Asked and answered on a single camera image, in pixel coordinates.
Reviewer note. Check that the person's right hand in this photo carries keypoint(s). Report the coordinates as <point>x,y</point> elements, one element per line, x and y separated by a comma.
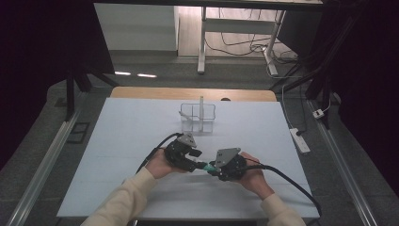
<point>254,182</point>

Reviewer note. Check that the dark curtain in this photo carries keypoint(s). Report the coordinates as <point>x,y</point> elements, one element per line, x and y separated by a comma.
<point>367,78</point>
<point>37,56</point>

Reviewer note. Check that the white desk frame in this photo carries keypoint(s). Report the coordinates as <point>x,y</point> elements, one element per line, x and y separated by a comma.
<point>238,25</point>

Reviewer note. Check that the black table grommet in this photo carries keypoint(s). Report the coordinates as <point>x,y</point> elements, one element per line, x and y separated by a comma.
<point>225,99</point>

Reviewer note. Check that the white power strip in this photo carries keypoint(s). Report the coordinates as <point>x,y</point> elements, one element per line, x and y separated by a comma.
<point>300,141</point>

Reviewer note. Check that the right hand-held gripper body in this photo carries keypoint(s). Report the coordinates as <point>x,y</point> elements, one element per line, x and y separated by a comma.
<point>232,166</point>

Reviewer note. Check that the small white adapter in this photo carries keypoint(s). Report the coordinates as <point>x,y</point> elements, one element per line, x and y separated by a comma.
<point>318,113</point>

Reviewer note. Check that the metal rail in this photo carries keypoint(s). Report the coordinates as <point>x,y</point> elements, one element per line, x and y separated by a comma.
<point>342,169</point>
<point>44,169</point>

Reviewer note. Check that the person's left hand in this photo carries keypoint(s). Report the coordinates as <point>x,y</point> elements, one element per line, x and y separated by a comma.
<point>160,166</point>

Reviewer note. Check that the black stand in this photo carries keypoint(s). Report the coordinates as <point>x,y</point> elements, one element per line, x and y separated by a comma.
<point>70,94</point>
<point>313,84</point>

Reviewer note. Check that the black floor frame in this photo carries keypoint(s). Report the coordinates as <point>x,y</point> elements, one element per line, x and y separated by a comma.
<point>72,138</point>

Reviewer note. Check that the clear plastic organizer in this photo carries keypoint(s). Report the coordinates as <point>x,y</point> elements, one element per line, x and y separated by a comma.
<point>198,124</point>

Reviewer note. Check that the green and white glue stick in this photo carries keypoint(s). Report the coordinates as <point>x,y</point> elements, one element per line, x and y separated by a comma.
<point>209,168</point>

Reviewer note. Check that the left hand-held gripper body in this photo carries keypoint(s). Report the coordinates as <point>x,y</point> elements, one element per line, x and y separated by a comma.
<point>177,155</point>

